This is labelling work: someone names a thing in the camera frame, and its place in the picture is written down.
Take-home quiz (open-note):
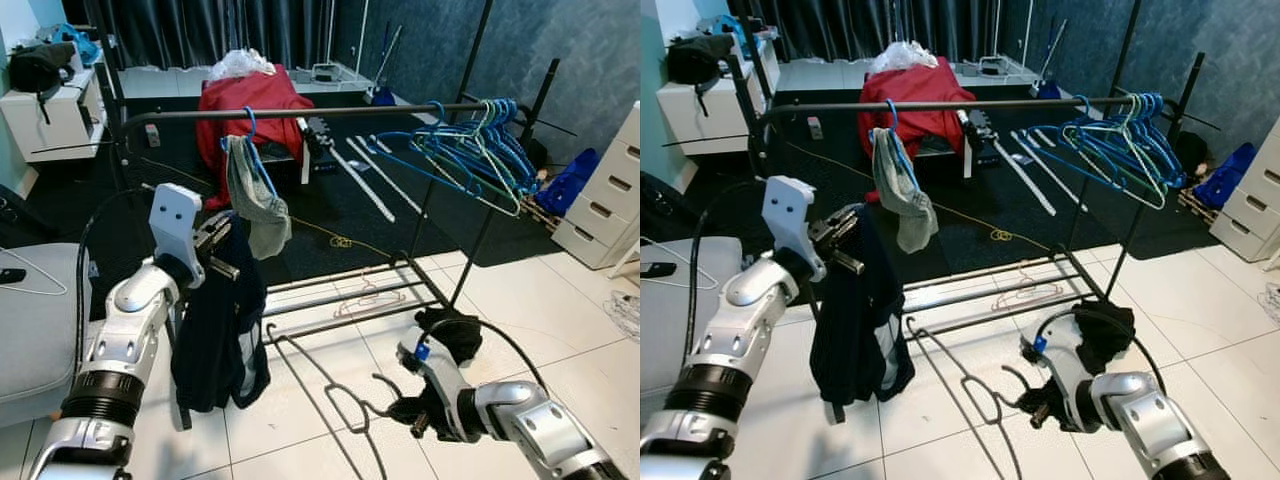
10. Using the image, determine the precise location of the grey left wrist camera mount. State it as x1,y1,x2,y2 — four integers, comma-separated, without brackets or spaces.
147,182,205,277
761,176,830,284

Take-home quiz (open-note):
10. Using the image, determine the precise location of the black white machine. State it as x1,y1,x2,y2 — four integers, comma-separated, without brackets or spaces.
958,107,1000,157
300,114,337,162

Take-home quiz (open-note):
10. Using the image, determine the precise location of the grey garment with lettering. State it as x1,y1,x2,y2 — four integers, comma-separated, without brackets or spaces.
225,135,294,262
870,127,942,255

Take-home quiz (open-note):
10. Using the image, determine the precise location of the white wire hanger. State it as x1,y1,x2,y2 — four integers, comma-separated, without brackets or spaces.
0,247,70,299
640,239,724,292

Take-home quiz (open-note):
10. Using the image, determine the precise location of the pink wire hanger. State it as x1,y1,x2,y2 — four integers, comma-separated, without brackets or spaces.
333,270,410,322
992,262,1070,314

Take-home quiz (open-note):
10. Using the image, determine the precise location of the grey upholstered ottoman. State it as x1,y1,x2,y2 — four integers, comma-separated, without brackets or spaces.
0,243,94,431
640,237,747,397

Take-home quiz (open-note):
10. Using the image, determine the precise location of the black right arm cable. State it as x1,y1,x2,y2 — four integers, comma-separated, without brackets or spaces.
420,318,547,397
1035,305,1170,397

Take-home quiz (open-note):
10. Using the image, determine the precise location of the white drawer cabinet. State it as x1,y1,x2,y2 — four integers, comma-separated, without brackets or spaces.
1208,115,1280,267
550,100,641,272

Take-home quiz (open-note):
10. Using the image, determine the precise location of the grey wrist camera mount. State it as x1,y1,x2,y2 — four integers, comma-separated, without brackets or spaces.
1019,314,1097,401
761,176,830,284
395,324,462,406
147,182,205,277

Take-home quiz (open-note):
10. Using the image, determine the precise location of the navy garment with gold print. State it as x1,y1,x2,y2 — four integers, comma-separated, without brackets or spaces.
808,205,917,412
170,215,272,417

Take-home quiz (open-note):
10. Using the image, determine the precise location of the black metal clothes rack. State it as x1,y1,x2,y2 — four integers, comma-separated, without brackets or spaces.
660,0,1226,337
30,0,581,347

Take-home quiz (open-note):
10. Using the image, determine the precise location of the white shelf unit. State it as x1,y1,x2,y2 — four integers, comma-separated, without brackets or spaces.
0,38,107,163
655,33,782,156

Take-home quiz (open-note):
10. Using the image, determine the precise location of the black carpet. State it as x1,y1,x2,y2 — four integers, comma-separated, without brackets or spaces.
690,70,1221,281
30,75,566,291

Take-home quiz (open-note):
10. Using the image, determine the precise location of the red cloth cover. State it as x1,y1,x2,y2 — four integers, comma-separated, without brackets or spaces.
858,57,980,202
195,65,317,212

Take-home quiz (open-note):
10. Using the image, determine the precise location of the blue hanger carrying grey garment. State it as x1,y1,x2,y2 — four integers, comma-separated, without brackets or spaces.
869,98,922,192
219,105,282,202

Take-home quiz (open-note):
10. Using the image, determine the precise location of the blue plastic hanger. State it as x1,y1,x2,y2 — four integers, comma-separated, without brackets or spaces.
450,96,543,196
1080,91,1181,196
375,98,483,197
1105,91,1189,191
420,96,536,201
1030,93,1143,192

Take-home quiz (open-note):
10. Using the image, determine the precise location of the blue cloth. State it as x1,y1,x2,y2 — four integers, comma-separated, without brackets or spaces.
535,148,604,217
1192,142,1260,210

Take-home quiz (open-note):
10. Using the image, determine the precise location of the dark curtain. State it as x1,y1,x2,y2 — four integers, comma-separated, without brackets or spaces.
730,0,1036,66
85,0,371,73

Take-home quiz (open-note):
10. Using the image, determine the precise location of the blue mop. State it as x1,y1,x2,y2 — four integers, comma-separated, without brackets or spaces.
1029,19,1072,100
364,24,407,107

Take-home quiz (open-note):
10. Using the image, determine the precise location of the white plastic bag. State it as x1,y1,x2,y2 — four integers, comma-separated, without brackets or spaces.
207,48,277,84
868,40,942,77

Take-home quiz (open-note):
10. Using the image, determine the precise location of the black crumpled garment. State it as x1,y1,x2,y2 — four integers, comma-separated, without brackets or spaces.
415,308,485,367
1070,298,1139,377

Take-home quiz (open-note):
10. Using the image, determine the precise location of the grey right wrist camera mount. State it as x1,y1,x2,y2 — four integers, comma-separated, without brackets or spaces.
1019,314,1097,401
395,324,462,406

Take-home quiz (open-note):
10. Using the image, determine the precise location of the wooden pallet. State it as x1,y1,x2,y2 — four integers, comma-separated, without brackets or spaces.
1178,185,1227,227
520,190,567,234

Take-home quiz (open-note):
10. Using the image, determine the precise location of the yellow cord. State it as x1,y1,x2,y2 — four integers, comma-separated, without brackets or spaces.
815,145,1058,252
150,150,398,260

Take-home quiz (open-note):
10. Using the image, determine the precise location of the pale green hanger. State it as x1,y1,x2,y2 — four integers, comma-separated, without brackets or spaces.
415,96,527,220
1075,91,1172,212

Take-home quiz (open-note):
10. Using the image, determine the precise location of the blue bag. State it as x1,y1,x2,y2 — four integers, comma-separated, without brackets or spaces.
715,14,767,57
45,21,102,67

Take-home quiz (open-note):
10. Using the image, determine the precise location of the white floor strip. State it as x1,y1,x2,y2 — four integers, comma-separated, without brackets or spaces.
989,140,1059,218
327,145,397,224

